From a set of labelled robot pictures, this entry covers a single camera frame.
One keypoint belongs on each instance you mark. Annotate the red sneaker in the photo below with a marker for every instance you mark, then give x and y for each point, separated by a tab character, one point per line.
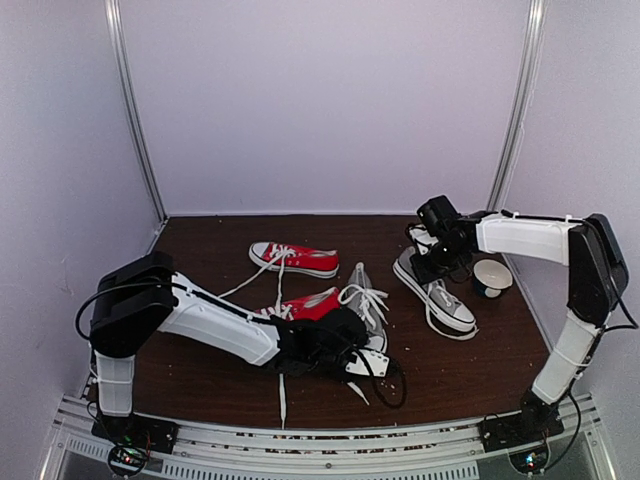
286	258
311	307

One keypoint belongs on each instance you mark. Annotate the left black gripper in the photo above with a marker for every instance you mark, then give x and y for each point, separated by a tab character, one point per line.
362	340

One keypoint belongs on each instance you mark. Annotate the right aluminium frame post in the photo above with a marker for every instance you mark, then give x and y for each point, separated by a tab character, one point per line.
525	85

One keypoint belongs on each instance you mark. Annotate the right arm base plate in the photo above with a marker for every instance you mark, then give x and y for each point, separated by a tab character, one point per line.
509	431

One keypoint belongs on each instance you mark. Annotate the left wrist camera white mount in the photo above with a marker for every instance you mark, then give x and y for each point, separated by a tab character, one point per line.
365	362

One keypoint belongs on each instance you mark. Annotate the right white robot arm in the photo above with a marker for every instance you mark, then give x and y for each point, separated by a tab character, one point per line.
598	276

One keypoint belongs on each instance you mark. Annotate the front aluminium rail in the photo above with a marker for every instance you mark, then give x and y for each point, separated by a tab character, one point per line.
444	450

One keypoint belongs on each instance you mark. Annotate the grey sneaker with laces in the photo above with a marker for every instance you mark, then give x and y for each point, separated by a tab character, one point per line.
368	303

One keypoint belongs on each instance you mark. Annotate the front red sneaker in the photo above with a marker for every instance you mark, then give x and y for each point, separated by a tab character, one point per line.
311	307

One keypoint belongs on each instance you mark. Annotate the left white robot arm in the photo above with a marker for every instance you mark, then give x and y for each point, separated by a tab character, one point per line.
148	296

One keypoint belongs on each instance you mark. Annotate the back red sneaker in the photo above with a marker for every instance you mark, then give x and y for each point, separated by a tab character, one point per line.
286	258

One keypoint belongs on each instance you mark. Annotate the left aluminium frame post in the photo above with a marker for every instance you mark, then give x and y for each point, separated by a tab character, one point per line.
118	41

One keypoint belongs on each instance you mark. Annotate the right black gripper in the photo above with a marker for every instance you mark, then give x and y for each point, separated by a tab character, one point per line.
426	276

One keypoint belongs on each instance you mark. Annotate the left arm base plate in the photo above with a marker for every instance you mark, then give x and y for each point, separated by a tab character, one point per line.
138	431

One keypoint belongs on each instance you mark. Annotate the aluminium frame post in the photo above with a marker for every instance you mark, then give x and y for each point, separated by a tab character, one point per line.
118	41
525	85

